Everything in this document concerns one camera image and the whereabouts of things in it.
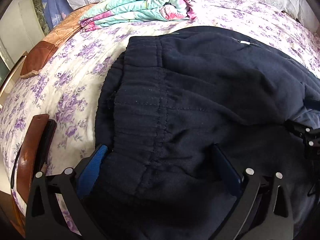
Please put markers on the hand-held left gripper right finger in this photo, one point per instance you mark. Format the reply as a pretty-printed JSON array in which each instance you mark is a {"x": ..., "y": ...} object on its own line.
[{"x": 228, "y": 166}]

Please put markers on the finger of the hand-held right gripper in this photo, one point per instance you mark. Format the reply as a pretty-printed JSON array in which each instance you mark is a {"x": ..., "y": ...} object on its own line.
[
  {"x": 312, "y": 104},
  {"x": 303, "y": 132}
]

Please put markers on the blue patterned cloth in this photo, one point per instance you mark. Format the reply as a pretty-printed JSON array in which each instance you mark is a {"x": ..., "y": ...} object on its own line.
[{"x": 53, "y": 2}]

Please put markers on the white cabinet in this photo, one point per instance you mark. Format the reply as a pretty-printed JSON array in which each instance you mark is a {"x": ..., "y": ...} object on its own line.
[{"x": 15, "y": 37}]

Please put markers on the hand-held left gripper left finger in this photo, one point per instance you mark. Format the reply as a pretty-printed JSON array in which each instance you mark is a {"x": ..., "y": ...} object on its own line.
[{"x": 93, "y": 166}]

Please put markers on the brown leather bed frame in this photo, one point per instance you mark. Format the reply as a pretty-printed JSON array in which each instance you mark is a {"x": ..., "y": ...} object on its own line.
[{"x": 50, "y": 45}]

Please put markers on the colourful floral folded quilt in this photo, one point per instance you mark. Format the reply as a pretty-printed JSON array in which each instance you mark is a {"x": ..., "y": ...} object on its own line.
[{"x": 140, "y": 7}]

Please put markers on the purple floral bed sheet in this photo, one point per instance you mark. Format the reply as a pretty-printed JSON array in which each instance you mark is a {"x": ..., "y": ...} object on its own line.
[{"x": 75, "y": 80}]

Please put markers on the black flat object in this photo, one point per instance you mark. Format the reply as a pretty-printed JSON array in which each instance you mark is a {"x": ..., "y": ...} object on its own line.
[{"x": 47, "y": 142}]

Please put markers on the brown wooden bed board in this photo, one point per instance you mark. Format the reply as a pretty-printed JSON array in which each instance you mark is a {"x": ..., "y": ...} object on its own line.
[{"x": 27, "y": 155}]

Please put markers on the navy blue pants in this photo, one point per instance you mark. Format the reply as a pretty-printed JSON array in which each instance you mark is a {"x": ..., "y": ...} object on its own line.
[{"x": 200, "y": 92}]

